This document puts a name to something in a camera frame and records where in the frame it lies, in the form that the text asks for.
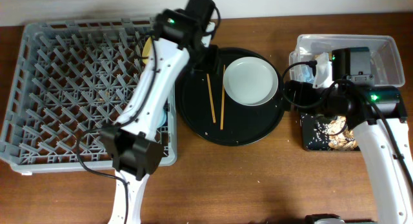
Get yellow plastic bowl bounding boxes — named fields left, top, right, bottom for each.
left=141, top=37, right=152, bottom=65

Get blue plastic cup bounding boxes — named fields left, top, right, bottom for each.
left=157, top=103, right=168, bottom=128

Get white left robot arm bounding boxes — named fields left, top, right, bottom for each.
left=100, top=10, right=218, bottom=223

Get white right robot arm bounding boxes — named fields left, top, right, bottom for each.
left=279, top=47, right=412, bottom=223

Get black rectangular waste tray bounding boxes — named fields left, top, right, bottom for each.
left=300, top=112, right=360, bottom=151

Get clear plastic waste bin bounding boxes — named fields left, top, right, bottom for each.
left=289, top=34, right=405, bottom=88

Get grey plastic dishwasher rack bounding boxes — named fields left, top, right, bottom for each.
left=0, top=15, right=178, bottom=174

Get wooden chopstick left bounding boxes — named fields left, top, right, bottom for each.
left=206, top=74, right=216, bottom=123

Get wooden chopstick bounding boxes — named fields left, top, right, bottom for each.
left=206, top=74, right=216, bottom=123
left=219, top=65, right=226, bottom=130

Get light grey plate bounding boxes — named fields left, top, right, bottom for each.
left=223, top=57, right=279, bottom=107

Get wooden chopstick right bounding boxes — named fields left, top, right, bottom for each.
left=219, top=65, right=226, bottom=130

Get food scraps with rice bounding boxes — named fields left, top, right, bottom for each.
left=315, top=116, right=358, bottom=151

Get round black serving tray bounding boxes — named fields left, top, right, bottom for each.
left=176, top=48, right=284, bottom=147

